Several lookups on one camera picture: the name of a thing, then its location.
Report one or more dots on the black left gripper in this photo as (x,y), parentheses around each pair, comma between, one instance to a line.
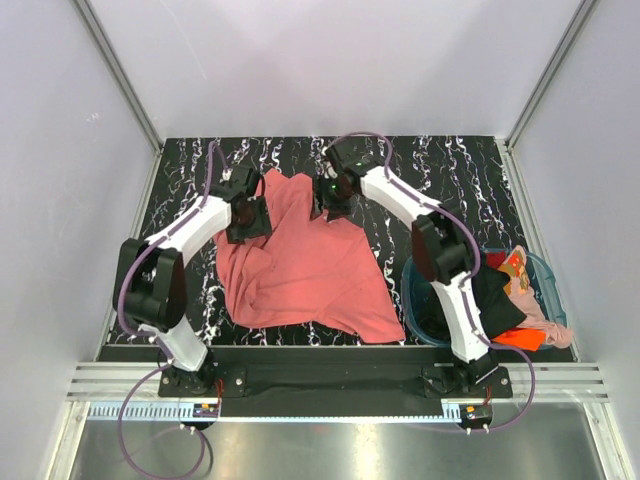
(260,228)

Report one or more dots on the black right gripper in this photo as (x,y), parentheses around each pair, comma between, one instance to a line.
(336,211)

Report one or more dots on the salmon pink t-shirt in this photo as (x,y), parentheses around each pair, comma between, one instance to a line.
(307,270)

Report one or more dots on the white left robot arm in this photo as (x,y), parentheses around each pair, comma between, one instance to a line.
(150,291)

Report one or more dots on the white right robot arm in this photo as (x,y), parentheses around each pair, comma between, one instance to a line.
(444,250)

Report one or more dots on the teal plastic laundry basket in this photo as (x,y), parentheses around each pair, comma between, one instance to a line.
(543,283)

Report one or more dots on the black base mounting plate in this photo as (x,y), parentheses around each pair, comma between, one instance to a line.
(237,372)

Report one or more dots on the patterned red yellow garment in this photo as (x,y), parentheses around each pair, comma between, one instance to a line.
(513,263)

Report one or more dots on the black t-shirt in basket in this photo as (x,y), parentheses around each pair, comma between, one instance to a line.
(496,311)

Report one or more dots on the orange garment in basket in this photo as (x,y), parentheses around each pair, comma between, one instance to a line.
(522,338)

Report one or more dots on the pale pink garment in basket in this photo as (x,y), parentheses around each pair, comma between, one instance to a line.
(556,335)

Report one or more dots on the aluminium frame rail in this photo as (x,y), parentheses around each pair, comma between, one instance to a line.
(545,382)

